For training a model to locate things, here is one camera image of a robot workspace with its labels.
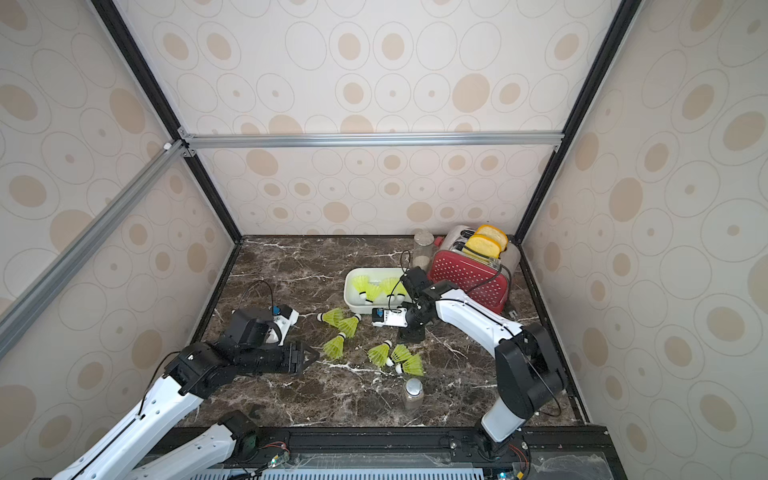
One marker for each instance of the green shuttlecock group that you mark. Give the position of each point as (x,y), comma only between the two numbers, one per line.
(365,290)
(348,326)
(334,348)
(331,317)

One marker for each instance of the front yellow toast slice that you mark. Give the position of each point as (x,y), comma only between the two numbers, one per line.
(481,245)

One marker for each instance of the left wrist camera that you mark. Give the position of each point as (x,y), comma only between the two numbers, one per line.
(284,318)

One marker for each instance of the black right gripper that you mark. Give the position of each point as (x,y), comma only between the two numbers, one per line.
(413,318)

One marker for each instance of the yellow toast slice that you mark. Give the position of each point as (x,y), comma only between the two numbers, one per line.
(481,245)
(492,233)

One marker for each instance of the back yellow toast slice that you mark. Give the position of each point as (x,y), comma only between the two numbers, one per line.
(492,233)

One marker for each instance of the clear jar with powder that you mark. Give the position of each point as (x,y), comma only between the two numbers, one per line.
(423,250)

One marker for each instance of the green shuttlecock low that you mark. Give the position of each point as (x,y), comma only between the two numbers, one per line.
(412,366)

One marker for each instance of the silver left aluminium rail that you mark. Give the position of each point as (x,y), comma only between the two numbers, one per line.
(27,308)

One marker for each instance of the white storage box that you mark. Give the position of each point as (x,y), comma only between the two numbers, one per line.
(376,275)

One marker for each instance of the metal lidded shaker jar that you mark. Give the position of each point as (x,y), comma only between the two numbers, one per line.
(413,394)

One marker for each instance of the green shuttlecock top group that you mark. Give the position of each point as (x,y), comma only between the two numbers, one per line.
(331,317)

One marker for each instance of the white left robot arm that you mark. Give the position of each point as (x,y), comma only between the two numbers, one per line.
(197,371)

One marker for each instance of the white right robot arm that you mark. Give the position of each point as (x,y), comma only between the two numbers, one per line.
(529,372)

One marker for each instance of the red dotted toaster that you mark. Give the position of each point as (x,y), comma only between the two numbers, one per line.
(487,281)

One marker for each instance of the silver horizontal aluminium rail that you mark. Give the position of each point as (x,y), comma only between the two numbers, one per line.
(360,140)

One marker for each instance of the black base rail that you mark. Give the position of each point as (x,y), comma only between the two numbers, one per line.
(576,452)

